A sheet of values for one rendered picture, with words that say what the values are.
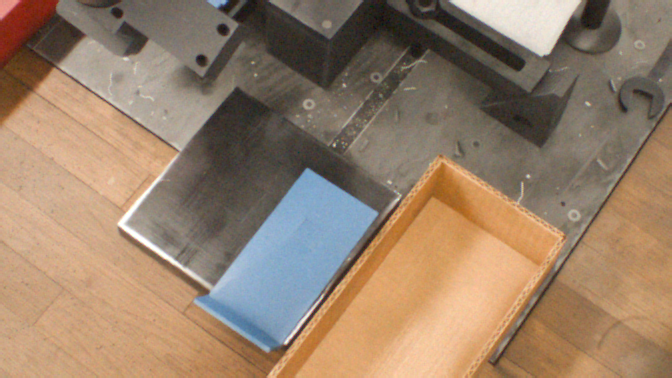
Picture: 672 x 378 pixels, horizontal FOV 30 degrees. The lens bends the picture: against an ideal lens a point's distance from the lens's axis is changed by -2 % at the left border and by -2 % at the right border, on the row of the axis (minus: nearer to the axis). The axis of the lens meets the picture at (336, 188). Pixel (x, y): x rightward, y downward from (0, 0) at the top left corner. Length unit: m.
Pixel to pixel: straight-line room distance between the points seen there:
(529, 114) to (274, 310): 0.27
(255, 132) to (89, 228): 0.16
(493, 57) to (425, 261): 0.18
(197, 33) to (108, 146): 0.25
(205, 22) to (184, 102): 0.25
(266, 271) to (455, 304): 0.15
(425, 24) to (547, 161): 0.16
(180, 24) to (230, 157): 0.21
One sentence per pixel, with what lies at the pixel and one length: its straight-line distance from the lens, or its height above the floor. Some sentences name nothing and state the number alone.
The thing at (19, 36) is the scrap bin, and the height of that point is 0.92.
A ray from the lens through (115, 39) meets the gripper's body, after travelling 0.95.
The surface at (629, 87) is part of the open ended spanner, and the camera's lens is 1.16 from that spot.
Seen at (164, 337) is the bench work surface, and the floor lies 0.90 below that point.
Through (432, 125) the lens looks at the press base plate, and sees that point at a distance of 1.11.
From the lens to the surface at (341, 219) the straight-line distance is 1.04.
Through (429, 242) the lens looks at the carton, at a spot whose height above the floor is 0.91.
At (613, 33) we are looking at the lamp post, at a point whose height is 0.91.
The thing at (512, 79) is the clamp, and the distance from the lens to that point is 1.06.
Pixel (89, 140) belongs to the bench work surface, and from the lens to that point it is 1.11.
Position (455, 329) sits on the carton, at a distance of 1.04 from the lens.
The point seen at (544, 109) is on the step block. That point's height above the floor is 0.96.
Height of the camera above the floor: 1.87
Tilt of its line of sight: 64 degrees down
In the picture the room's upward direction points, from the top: 6 degrees clockwise
